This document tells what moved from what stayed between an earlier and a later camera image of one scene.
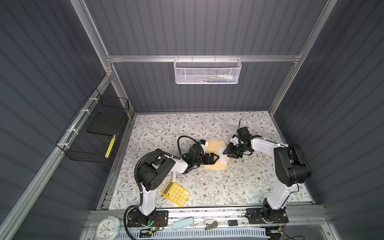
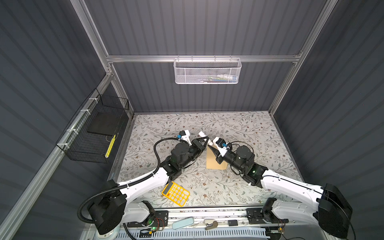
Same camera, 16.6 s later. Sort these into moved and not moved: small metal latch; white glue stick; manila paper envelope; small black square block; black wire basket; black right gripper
Moved: white glue stick; black right gripper
Not moved: black wire basket; manila paper envelope; small black square block; small metal latch
